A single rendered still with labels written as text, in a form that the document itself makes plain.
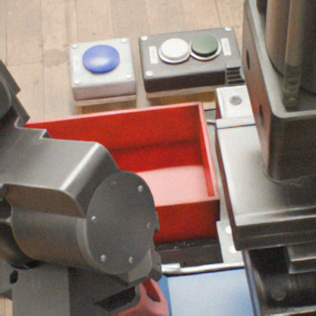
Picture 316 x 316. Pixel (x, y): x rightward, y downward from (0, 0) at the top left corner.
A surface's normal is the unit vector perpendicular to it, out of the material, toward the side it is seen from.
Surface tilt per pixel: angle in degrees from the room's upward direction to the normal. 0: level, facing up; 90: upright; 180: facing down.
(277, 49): 90
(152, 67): 0
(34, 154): 25
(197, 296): 0
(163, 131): 90
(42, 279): 30
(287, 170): 90
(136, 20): 0
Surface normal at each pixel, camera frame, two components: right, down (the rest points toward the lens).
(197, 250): -0.05, -0.63
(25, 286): -0.54, -0.48
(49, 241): -0.59, 0.44
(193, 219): 0.11, 0.77
